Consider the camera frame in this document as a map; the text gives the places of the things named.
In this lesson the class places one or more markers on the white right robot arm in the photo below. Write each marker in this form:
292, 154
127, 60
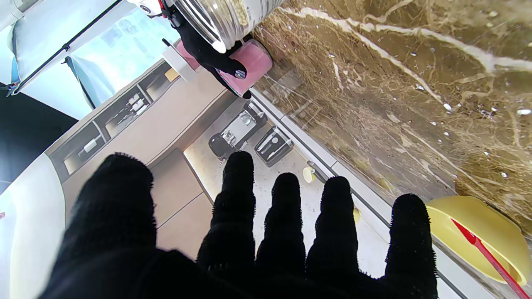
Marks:
151, 5

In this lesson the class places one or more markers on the yellow plastic bowl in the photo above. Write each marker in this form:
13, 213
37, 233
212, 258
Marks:
482, 232

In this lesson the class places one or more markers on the yellow lemon piece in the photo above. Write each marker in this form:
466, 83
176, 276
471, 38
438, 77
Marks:
356, 215
308, 174

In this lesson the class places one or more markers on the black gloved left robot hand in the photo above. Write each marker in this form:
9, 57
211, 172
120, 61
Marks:
124, 232

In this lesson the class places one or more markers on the black espresso machine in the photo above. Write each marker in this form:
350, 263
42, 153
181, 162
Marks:
237, 133

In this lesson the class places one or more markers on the tan book on shelf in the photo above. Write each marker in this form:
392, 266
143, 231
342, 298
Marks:
171, 74

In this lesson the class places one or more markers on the clear grain jar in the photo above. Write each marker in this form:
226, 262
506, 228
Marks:
228, 16

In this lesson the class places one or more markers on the tall brown cabinet panel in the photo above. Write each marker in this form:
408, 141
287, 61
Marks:
166, 120

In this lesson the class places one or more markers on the pink measuring cup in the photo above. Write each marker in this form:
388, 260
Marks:
249, 66

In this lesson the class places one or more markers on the brown wall cabinets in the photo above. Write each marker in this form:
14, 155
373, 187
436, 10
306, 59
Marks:
178, 203

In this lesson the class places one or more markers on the black and silver toaster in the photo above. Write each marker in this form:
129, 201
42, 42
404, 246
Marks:
274, 145

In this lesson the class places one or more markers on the red plastic spoon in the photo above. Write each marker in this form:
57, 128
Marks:
486, 253

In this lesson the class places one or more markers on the dark open shelf unit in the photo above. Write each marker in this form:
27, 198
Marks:
112, 124

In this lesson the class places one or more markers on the white counter with drawers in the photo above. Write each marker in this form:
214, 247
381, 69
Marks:
374, 203

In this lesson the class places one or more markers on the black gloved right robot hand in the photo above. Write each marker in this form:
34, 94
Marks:
208, 50

